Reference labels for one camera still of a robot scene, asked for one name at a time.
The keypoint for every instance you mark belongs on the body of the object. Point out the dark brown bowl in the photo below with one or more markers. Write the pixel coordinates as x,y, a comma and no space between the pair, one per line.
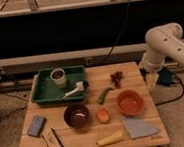
76,115

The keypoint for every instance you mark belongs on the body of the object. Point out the orange bowl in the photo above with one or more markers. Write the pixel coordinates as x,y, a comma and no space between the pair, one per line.
130,103

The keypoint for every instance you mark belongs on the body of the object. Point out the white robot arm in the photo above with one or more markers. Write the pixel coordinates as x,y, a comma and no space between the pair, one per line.
163,41

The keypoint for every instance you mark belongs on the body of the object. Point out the green plastic tray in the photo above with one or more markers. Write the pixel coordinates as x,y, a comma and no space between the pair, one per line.
46,91

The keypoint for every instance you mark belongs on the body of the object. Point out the bunch of dark grapes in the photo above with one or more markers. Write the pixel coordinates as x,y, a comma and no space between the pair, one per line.
116,78

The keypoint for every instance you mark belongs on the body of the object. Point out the green cucumber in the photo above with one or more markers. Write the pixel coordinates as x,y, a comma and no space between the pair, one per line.
102,95

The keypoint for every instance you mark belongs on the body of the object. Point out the white cup with brown contents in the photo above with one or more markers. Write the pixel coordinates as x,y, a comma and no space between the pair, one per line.
59,77

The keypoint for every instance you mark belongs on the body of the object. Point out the orange fruit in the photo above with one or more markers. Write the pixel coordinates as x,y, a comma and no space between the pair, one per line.
103,116

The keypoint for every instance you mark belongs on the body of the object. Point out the yellow banana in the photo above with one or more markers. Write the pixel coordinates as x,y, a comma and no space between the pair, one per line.
111,139

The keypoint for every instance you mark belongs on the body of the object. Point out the grey folded cloth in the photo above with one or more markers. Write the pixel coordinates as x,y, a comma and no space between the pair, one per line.
138,128

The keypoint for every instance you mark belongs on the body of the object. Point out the blue power device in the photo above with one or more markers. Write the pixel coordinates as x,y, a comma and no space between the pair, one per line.
165,77

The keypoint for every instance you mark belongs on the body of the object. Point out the blue sponge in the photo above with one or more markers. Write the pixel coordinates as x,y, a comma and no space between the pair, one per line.
36,126

